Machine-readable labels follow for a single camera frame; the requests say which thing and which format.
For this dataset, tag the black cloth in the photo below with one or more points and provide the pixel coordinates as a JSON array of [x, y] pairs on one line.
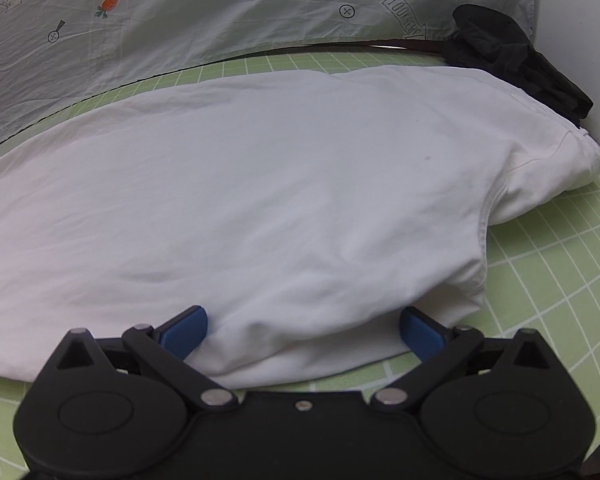
[[505, 45]]

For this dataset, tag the carrot printed grey sheet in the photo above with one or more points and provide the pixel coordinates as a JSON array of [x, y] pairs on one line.
[[230, 10]]

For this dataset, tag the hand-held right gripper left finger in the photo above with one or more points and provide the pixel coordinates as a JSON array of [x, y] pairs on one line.
[[187, 332]]

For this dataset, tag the green grid mat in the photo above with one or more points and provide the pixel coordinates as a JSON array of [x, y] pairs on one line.
[[555, 270]]

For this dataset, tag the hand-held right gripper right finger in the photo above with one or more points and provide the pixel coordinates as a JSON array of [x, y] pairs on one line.
[[420, 332]]

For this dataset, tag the white shirt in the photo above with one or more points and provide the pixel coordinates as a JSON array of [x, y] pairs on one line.
[[280, 185]]

